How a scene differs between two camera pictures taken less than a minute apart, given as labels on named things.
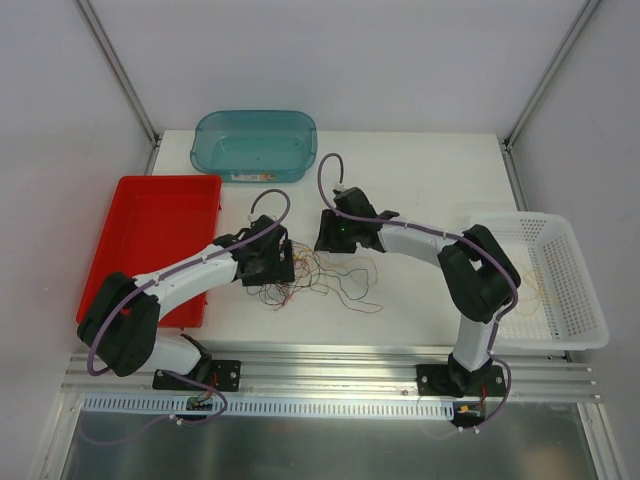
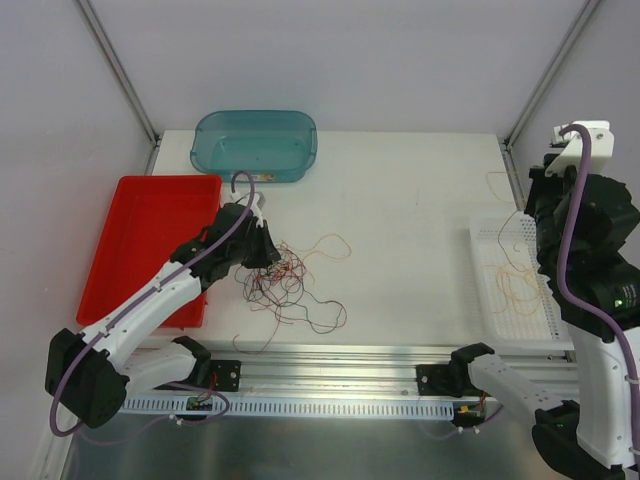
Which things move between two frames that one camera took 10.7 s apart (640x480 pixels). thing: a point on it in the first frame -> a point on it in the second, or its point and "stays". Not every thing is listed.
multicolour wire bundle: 351,279 -> 281,286
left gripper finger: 286,268 -> 261,252
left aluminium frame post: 122,77 stays
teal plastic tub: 256,146 stays
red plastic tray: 155,220 stays
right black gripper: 329,235 -> 538,198
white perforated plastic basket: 556,307 stays
